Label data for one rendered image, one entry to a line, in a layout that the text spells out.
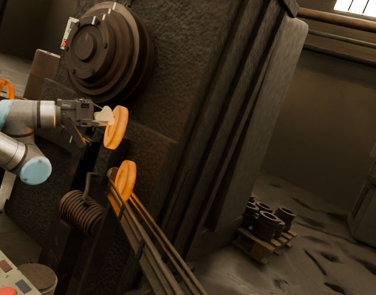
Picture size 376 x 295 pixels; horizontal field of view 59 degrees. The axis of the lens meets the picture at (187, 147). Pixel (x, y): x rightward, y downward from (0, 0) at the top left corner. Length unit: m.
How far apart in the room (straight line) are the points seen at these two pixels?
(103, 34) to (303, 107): 6.23
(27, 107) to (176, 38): 0.75
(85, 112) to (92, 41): 0.48
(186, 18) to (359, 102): 5.98
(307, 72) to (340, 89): 0.76
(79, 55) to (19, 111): 0.55
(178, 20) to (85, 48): 0.43
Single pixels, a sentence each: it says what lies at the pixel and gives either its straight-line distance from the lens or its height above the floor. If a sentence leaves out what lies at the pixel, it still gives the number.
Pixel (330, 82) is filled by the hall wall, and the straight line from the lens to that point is 7.44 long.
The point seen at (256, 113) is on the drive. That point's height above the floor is 1.11.
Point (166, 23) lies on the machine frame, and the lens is 1.65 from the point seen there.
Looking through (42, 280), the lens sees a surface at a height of 0.52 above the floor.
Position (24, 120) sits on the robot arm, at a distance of 1.15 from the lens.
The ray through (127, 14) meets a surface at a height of 1.31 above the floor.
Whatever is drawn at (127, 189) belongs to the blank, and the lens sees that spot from 1.21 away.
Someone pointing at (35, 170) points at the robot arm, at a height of 0.73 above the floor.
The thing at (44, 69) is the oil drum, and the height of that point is 0.69.
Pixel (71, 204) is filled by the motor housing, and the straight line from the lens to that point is 1.47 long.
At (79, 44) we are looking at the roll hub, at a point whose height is 1.12.
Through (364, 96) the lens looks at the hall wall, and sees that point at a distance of 7.32.
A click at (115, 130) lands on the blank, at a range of 1.14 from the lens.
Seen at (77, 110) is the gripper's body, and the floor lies 0.92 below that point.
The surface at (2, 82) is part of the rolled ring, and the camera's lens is 2.30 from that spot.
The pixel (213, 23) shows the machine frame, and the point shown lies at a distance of 1.52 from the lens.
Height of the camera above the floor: 1.12
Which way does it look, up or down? 10 degrees down
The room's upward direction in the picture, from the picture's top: 21 degrees clockwise
